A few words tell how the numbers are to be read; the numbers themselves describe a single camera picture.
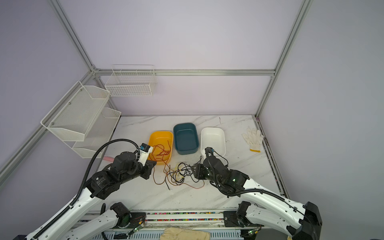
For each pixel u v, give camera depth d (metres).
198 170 0.63
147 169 0.62
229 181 0.53
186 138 1.04
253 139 1.08
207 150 0.67
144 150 0.61
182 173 0.89
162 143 1.00
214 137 1.08
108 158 1.01
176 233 0.70
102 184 0.47
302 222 0.40
